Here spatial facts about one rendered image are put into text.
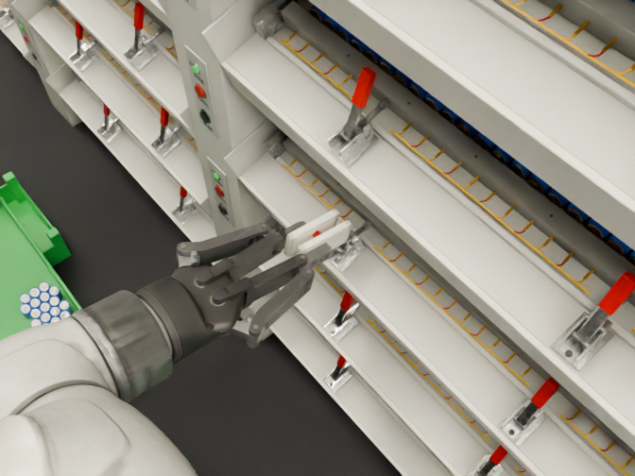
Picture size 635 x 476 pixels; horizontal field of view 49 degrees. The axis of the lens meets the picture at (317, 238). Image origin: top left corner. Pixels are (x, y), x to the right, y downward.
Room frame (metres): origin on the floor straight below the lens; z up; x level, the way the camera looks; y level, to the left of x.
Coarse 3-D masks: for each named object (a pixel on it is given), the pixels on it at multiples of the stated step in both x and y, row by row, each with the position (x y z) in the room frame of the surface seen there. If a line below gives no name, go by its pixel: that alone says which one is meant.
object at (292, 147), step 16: (288, 144) 0.57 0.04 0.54; (304, 160) 0.55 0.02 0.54; (320, 176) 0.52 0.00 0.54; (336, 192) 0.50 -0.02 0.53; (352, 208) 0.49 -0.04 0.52; (384, 224) 0.45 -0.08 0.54; (400, 240) 0.43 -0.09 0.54; (384, 256) 0.42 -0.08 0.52; (400, 256) 0.42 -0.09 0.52; (416, 256) 0.41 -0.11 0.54; (432, 272) 0.39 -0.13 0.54; (448, 288) 0.37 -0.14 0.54; (464, 304) 0.35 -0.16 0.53; (464, 320) 0.34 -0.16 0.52; (480, 320) 0.34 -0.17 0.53; (496, 336) 0.32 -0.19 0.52; (528, 368) 0.28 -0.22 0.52; (528, 384) 0.27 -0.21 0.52; (560, 384) 0.26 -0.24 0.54; (576, 400) 0.24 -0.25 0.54; (592, 416) 0.23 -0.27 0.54; (592, 432) 0.22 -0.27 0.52; (608, 432) 0.22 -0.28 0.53; (608, 448) 0.20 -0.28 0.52; (624, 448) 0.20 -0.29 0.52
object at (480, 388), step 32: (256, 128) 0.58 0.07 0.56; (224, 160) 0.55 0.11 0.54; (256, 160) 0.58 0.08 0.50; (288, 160) 0.57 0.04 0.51; (256, 192) 0.53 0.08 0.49; (288, 192) 0.53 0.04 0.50; (320, 192) 0.52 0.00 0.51; (288, 224) 0.48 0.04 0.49; (352, 224) 0.47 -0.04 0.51; (352, 288) 0.39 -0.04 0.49; (384, 288) 0.39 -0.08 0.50; (384, 320) 0.35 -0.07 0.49; (416, 320) 0.35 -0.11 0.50; (416, 352) 0.31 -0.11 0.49; (448, 352) 0.31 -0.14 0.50; (512, 352) 0.31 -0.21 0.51; (448, 384) 0.28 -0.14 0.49; (480, 384) 0.28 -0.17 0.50; (512, 384) 0.27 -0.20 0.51; (480, 416) 0.24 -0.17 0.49; (576, 416) 0.24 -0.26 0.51; (512, 448) 0.21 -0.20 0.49; (544, 448) 0.21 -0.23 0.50; (576, 448) 0.21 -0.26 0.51
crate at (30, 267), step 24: (0, 216) 0.77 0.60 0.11; (0, 240) 0.72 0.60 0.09; (24, 240) 0.73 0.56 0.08; (0, 264) 0.68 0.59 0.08; (24, 264) 0.68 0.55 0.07; (48, 264) 0.66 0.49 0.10; (0, 288) 0.64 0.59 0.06; (24, 288) 0.64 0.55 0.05; (0, 312) 0.59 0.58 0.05; (72, 312) 0.61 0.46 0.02; (0, 336) 0.55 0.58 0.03
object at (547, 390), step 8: (544, 384) 0.24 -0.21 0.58; (552, 384) 0.24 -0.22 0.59; (544, 392) 0.24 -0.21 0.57; (552, 392) 0.24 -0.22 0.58; (536, 400) 0.24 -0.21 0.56; (544, 400) 0.23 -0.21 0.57; (528, 408) 0.23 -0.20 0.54; (536, 408) 0.23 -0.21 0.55; (520, 416) 0.23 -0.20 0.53; (528, 416) 0.23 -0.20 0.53
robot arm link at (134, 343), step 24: (96, 312) 0.27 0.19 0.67; (120, 312) 0.27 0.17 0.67; (144, 312) 0.27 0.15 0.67; (96, 336) 0.25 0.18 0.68; (120, 336) 0.25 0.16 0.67; (144, 336) 0.25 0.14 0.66; (168, 336) 0.27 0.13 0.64; (120, 360) 0.23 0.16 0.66; (144, 360) 0.24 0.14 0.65; (168, 360) 0.24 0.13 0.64; (120, 384) 0.22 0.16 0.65; (144, 384) 0.22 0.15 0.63
